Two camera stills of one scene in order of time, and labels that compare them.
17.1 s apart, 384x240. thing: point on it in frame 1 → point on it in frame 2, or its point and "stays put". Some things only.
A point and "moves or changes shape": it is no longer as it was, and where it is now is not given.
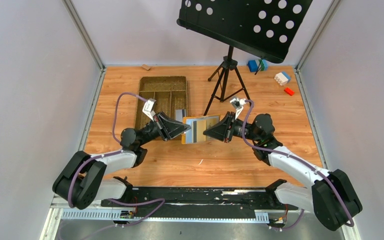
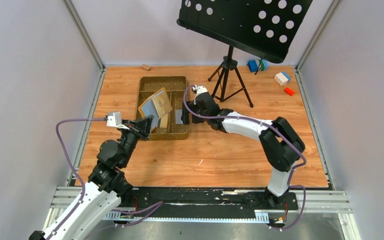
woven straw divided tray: (170, 92) stays put
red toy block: (289, 91) stays put
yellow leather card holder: (198, 125) → (158, 105)
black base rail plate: (199, 202) stays put
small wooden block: (146, 66) stays put
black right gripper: (229, 127) → (194, 108)
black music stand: (266, 29) stays put
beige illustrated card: (211, 121) moves or changes shape
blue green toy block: (253, 66) stays put
